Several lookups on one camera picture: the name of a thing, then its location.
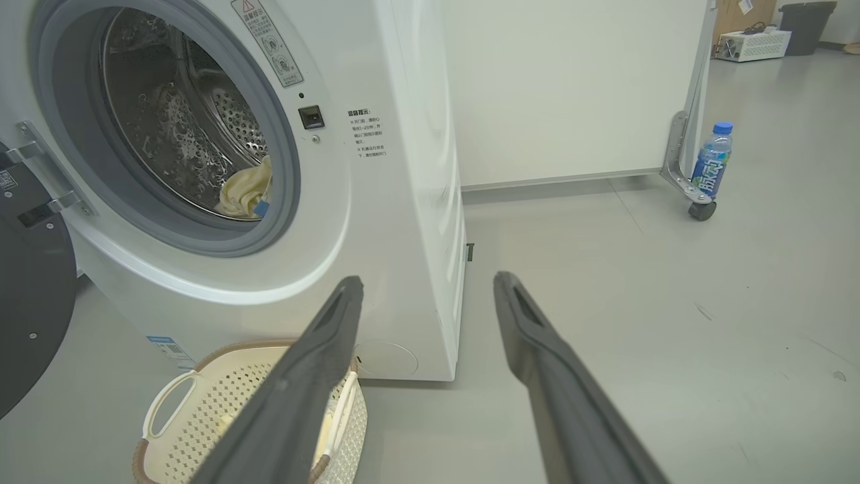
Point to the black round glass washer door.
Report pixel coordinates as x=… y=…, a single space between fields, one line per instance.
x=33 y=289

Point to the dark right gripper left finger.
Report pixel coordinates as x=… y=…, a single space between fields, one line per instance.
x=295 y=403

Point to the brown cardboard box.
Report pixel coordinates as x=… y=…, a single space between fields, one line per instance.
x=739 y=13

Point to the white front-load washing machine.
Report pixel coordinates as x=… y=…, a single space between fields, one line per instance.
x=376 y=222

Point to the black waste bin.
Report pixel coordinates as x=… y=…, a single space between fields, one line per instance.
x=806 y=27

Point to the metal frame with caster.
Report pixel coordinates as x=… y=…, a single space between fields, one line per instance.
x=678 y=154

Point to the blue energy label sticker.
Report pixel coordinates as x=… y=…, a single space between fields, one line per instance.
x=171 y=351

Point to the blue-label plastic drink bottle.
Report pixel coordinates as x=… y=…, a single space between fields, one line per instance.
x=712 y=165

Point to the cream perforated laundry basket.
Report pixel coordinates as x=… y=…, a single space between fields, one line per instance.
x=195 y=437

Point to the white perforated equipment box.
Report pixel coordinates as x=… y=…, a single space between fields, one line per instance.
x=756 y=46

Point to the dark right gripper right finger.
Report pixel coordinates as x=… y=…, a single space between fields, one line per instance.
x=571 y=417

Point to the white partition panel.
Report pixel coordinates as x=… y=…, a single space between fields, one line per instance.
x=571 y=87

